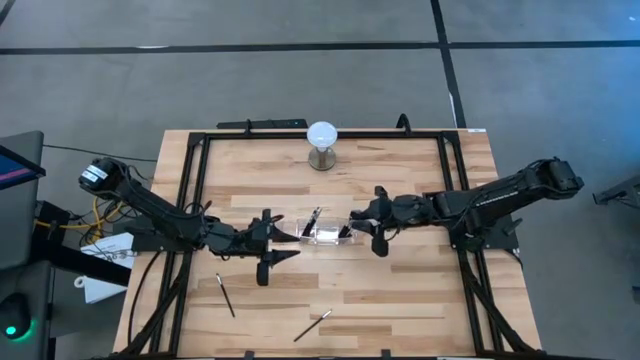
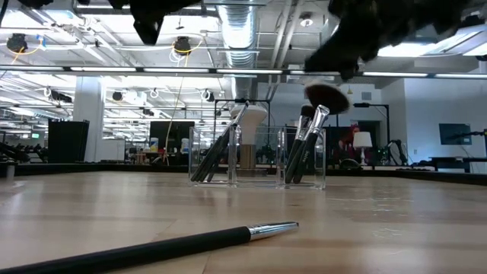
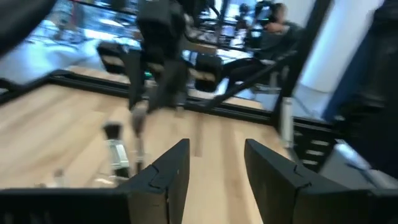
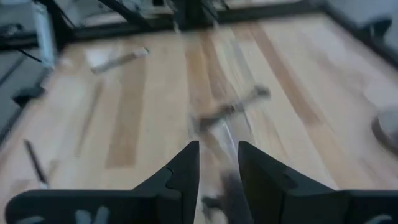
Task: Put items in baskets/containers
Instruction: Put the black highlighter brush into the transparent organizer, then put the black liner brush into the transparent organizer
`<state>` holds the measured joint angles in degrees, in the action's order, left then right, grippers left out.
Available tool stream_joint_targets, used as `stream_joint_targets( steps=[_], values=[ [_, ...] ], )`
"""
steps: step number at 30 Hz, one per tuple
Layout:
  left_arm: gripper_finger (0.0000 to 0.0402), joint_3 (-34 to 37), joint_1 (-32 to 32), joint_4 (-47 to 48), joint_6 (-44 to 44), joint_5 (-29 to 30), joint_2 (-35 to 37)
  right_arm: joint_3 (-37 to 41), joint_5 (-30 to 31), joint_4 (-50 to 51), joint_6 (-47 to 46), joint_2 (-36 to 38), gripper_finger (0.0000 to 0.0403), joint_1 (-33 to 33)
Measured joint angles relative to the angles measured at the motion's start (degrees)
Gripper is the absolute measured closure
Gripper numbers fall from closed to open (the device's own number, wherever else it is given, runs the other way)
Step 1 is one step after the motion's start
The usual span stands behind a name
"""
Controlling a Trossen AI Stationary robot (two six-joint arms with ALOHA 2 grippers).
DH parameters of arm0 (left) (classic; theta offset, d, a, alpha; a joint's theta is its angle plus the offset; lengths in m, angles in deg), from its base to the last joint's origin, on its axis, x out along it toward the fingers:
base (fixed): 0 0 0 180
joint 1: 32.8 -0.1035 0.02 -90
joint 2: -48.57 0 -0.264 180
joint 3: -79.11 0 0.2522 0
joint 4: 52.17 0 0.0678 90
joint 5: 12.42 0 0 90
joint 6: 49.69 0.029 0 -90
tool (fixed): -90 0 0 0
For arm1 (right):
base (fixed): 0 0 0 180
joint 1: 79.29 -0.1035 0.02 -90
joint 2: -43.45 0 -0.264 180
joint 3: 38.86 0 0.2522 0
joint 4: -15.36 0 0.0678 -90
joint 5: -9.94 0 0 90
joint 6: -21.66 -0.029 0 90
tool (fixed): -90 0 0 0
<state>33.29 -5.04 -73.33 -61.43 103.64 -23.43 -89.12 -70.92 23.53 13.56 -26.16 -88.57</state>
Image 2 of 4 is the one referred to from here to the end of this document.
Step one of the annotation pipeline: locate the black cabinet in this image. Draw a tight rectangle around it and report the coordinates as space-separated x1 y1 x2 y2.
47 119 91 164

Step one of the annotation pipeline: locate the clear acrylic brush organizer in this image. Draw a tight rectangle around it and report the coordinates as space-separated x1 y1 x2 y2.
188 125 327 190

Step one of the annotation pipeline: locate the black ceiling cable reel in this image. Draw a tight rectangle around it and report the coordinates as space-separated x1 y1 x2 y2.
5 33 30 53
173 36 194 56

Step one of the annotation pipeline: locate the long LED light bar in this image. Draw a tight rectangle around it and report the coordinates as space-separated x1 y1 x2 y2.
0 65 487 79

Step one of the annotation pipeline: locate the white globe lamp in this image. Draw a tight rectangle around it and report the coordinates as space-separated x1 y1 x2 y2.
228 104 269 178

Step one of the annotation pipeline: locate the person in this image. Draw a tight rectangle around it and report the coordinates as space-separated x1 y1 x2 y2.
338 123 361 167

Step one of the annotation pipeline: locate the black screen panel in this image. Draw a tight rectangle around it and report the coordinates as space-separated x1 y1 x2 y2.
148 120 196 165

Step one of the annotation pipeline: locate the silver ventilation duct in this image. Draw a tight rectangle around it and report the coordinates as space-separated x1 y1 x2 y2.
215 0 260 100

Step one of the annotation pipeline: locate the dark wall monitor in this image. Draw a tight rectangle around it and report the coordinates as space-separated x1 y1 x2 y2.
438 123 473 146

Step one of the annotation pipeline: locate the black low table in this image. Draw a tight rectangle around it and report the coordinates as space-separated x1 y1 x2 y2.
428 155 487 173

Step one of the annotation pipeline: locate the small round black makeup brush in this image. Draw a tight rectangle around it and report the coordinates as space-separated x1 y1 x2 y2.
285 104 317 183

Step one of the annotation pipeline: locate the black fan makeup brush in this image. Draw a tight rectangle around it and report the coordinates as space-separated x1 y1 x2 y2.
291 81 352 185

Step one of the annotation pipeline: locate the white table lamp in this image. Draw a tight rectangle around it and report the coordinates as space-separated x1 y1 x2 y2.
352 131 374 167

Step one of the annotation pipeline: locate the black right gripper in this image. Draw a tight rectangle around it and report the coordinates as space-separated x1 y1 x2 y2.
303 0 433 81

